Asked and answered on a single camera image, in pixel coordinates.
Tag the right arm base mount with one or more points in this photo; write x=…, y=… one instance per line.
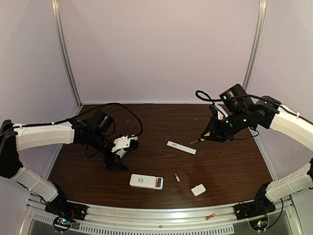
x=256, y=212

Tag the aluminium frame post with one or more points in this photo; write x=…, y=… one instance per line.
x=64, y=52
x=260, y=22

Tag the curved aluminium front rail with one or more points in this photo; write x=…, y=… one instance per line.
x=117, y=221

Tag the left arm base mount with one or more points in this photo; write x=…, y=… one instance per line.
x=67, y=215

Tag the small white battery cover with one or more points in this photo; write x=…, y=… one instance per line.
x=198, y=189

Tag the red yellow battery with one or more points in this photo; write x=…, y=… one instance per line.
x=210, y=216

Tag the slim white remote control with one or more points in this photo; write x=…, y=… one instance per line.
x=120, y=153

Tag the yellow handled screwdriver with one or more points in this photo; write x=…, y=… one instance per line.
x=201, y=138

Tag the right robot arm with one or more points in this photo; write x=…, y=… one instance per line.
x=235, y=110

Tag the right aluminium frame post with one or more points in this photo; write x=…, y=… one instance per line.
x=260, y=22

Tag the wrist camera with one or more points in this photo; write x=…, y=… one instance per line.
x=126, y=143
x=218, y=111

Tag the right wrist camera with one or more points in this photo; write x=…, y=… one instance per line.
x=218, y=111

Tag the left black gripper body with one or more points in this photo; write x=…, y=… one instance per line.
x=112, y=156

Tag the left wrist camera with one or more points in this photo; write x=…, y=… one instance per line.
x=126, y=143

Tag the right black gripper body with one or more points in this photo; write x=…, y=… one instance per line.
x=212, y=130

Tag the white air conditioner remote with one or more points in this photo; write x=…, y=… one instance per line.
x=144, y=181

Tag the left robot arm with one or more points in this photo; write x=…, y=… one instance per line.
x=90, y=132

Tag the left aluminium frame post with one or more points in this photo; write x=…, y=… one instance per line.
x=64, y=52

